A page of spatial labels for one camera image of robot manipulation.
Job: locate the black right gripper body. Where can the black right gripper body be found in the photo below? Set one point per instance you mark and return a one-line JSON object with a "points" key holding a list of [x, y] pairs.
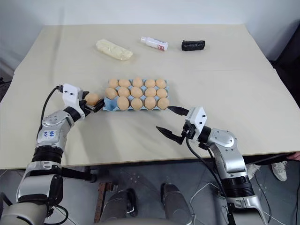
{"points": [[191, 132]]}

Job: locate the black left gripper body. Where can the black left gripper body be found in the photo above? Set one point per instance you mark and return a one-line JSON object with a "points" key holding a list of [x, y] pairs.
{"points": [[84, 109]]}

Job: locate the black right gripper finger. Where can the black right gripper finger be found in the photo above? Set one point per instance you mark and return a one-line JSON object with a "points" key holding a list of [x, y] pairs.
{"points": [[178, 109], [167, 132]]}

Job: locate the tan egg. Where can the tan egg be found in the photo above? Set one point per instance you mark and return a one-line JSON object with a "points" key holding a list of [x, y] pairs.
{"points": [[150, 83], [160, 83], [163, 102], [124, 83], [113, 83], [150, 91], [136, 92], [136, 103], [123, 102], [92, 99], [161, 92], [111, 92], [124, 91], [150, 102], [137, 82]]}

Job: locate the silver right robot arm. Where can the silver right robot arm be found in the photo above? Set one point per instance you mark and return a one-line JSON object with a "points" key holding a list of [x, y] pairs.
{"points": [[225, 138]]}

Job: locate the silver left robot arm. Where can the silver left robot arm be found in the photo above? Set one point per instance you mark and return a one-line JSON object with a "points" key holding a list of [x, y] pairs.
{"points": [[54, 122]]}

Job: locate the blue egg carton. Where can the blue egg carton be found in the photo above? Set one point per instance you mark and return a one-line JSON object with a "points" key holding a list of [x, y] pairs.
{"points": [[110, 106]]}

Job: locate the bystander bare hand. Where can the bystander bare hand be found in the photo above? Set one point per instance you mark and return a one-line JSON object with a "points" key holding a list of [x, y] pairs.
{"points": [[295, 156]]}

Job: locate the cream bread in clear bag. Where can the cream bread in clear bag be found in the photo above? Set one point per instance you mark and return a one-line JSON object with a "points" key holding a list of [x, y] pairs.
{"points": [[114, 50]]}

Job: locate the black rolled bag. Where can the black rolled bag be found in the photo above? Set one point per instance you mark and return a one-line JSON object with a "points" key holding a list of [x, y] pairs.
{"points": [[193, 45]]}

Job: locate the white spray bottle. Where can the white spray bottle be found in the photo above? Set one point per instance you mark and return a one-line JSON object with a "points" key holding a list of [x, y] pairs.
{"points": [[153, 43]]}

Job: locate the dark rounded grey shape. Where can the dark rounded grey shape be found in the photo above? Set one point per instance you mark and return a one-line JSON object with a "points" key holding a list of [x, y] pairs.
{"points": [[173, 204], [122, 204]]}

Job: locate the white sneaker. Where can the white sneaker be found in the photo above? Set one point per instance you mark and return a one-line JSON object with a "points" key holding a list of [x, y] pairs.
{"points": [[280, 170], [252, 170]]}

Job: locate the black object beside table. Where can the black object beside table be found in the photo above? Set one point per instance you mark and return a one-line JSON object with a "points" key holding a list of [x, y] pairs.
{"points": [[4, 86]]}

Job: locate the rusty brown metal bar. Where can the rusty brown metal bar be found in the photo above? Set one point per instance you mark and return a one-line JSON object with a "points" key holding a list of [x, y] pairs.
{"points": [[100, 201]]}

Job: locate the person in black clothes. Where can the person in black clothes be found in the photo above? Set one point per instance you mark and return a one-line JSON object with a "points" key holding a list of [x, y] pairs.
{"points": [[288, 70]]}

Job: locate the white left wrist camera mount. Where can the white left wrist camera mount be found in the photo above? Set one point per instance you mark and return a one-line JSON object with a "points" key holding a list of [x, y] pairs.
{"points": [[70, 93]]}

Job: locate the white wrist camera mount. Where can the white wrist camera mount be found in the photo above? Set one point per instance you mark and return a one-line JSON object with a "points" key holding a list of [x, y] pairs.
{"points": [[197, 117], [70, 93]]}

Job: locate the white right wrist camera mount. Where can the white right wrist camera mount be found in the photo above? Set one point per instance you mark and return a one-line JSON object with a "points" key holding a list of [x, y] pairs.
{"points": [[197, 117]]}

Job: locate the black table frame bracket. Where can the black table frame bracket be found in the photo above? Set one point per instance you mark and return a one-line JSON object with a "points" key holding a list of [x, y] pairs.
{"points": [[77, 174]]}

